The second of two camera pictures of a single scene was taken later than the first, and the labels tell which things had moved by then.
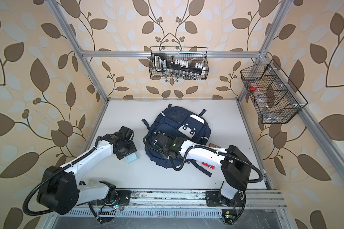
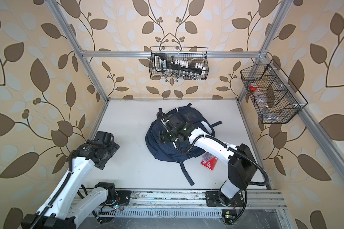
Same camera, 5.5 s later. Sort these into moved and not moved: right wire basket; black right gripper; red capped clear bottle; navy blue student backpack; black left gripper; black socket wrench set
Moved: black right gripper; black left gripper; navy blue student backpack
Not moved: right wire basket; red capped clear bottle; black socket wrench set
